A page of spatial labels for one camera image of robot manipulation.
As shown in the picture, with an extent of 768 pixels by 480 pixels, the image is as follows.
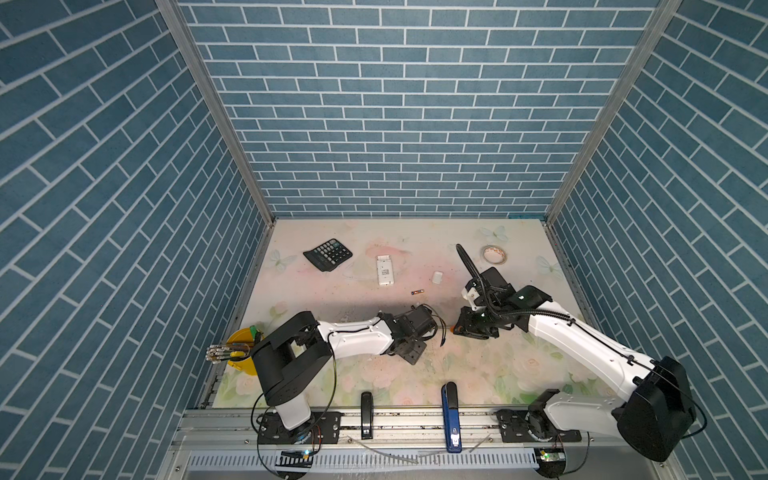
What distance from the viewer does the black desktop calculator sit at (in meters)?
1.06

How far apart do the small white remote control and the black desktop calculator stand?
0.12 metres

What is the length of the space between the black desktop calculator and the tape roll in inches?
20.1

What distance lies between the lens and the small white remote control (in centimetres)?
102

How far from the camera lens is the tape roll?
3.62 feet

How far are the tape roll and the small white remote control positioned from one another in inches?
14.0
